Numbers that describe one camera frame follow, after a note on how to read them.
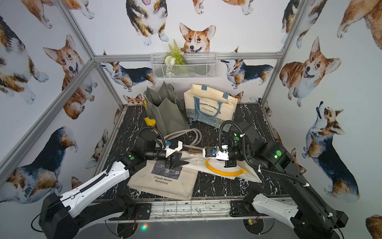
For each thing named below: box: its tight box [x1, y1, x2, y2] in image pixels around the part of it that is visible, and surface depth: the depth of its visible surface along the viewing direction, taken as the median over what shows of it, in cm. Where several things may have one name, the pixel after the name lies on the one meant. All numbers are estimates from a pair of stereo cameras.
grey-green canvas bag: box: [143, 81, 203, 147], surface depth 97 cm
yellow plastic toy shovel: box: [143, 98, 157, 127], surface depth 112 cm
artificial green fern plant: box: [163, 38, 186, 78], surface depth 85 cm
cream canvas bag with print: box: [126, 157, 199, 200], surface depth 83 cm
